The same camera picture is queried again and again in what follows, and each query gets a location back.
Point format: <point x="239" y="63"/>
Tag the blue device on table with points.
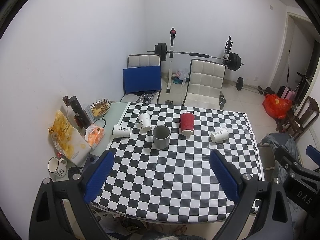
<point x="91" y="159"/>

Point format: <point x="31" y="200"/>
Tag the small dumbbell on floor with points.
<point x="239" y="84"/>

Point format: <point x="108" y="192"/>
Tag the silver patterned box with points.
<point x="88" y="111"/>

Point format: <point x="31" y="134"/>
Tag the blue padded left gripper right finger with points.
<point x="227" y="175"/>

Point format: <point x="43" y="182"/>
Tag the red plastic bag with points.
<point x="276" y="107"/>

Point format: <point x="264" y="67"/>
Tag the white enamel mug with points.
<point x="57" y="166"/>

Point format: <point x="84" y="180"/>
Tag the black white checkered tablecloth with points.
<point x="176" y="184"/>

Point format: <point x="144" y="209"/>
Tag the barbell with black plates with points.
<point x="233" y="62"/>

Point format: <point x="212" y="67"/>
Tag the white barbell rack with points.
<point x="171" y="60"/>

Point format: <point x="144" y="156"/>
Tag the orange tissue pack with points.
<point x="93" y="135"/>

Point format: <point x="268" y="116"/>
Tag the white plastic bag on floor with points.
<point x="182" y="75"/>

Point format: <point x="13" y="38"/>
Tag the dark wooden chair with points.
<point x="296" y="123"/>

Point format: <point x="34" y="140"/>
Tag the black bottle box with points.
<point x="75" y="113"/>

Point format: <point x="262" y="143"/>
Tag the blue backed chair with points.
<point x="142" y="78"/>

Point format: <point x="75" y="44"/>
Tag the red paper cup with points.
<point x="187" y="124"/>

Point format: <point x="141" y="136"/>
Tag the white leather chair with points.
<point x="205" y="84"/>

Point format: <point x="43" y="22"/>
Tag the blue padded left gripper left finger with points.
<point x="96" y="174"/>

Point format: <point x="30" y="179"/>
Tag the pink suitcase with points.
<point x="286" y="93"/>

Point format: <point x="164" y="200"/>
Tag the yellow chips bag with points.
<point x="68" y="141"/>

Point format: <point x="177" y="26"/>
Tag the patterned snack plate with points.
<point x="100" y="107"/>

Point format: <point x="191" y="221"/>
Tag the grey ceramic mug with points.
<point x="161" y="136"/>

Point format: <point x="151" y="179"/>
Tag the black round lid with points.
<point x="72" y="171"/>

